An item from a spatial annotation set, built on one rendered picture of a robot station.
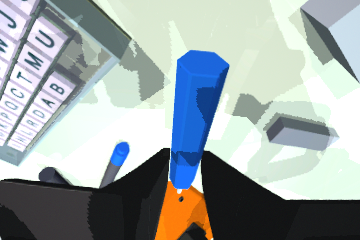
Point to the grey stylus with blue tip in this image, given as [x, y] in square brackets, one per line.
[119, 155]

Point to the keyboard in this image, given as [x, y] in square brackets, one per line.
[52, 54]

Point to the dark grey cylinder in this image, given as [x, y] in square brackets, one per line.
[49, 174]

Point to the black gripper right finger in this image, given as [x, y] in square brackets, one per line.
[240, 209]

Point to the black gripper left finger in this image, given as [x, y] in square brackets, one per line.
[128, 208]

